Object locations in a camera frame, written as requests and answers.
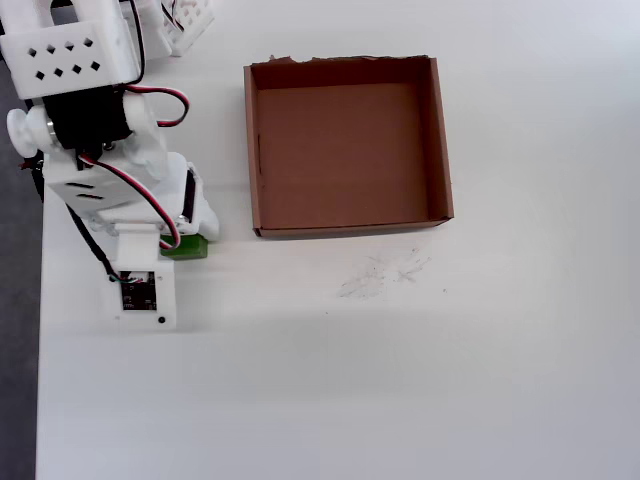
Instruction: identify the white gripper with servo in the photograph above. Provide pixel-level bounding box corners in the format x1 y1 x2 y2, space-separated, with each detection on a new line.
88 151 222 242

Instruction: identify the green cube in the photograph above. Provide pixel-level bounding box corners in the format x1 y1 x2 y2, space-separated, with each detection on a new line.
158 232 210 261

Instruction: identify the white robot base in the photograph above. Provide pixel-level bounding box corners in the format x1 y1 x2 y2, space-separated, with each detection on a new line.
158 0 216 57

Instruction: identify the brown cardboard box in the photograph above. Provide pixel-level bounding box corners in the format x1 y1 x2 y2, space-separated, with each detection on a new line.
243 54 455 240

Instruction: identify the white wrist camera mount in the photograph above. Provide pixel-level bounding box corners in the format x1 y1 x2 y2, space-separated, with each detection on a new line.
110 223 178 333

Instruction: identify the black camera cable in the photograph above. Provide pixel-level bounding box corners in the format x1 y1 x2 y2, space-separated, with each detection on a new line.
64 202 126 286

